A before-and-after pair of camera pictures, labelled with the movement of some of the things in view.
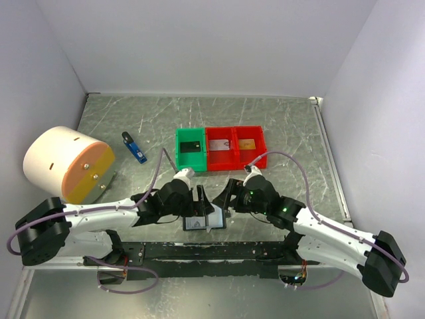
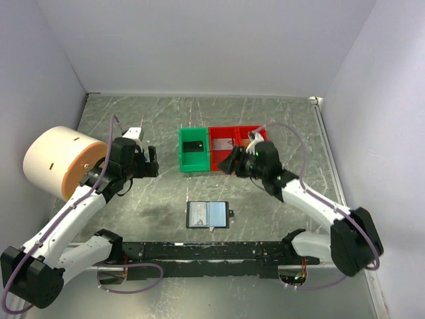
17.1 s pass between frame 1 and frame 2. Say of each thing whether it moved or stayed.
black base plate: stayed
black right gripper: moved
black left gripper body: moved
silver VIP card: moved
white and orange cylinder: stayed
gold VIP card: stayed
